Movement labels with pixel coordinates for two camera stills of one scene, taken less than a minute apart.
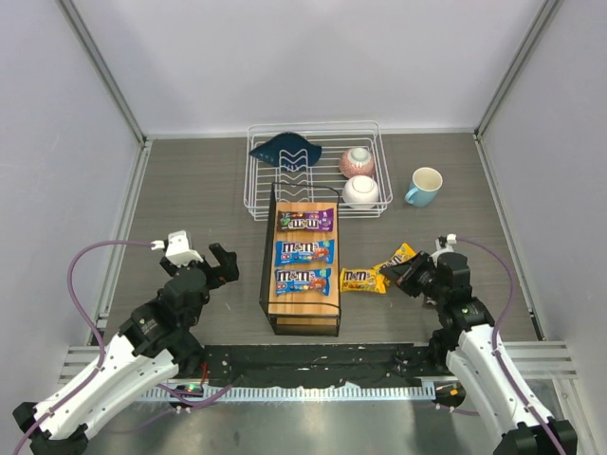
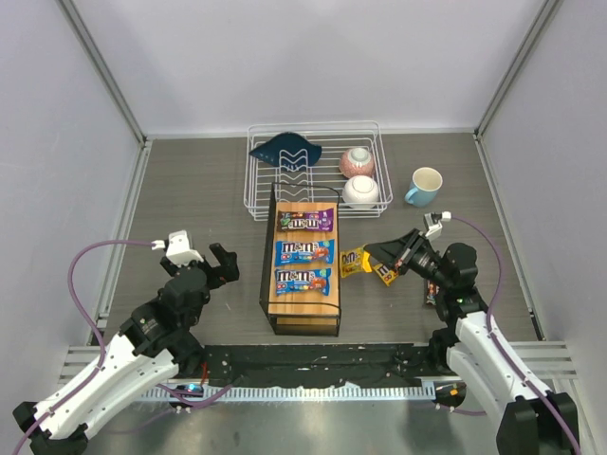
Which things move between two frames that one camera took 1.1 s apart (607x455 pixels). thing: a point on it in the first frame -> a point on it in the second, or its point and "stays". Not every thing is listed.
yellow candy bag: x=363 y=280 -> x=355 y=260
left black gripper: x=214 y=267 stays
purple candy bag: x=314 y=220 stays
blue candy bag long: x=319 y=251 stays
